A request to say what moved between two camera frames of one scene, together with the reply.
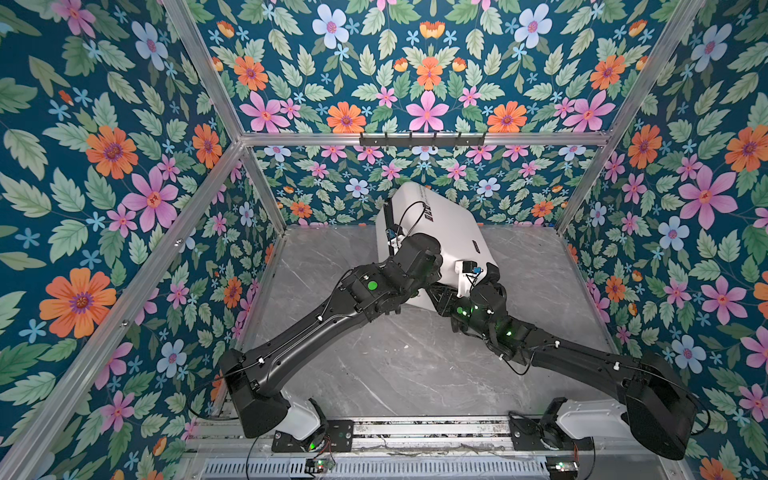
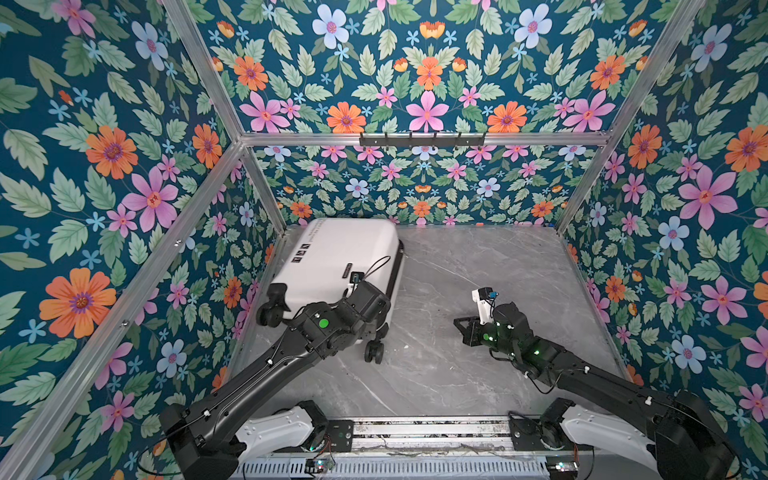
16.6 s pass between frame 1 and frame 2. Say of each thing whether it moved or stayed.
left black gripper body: moved
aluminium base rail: stayed
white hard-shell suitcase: moved
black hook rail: stayed
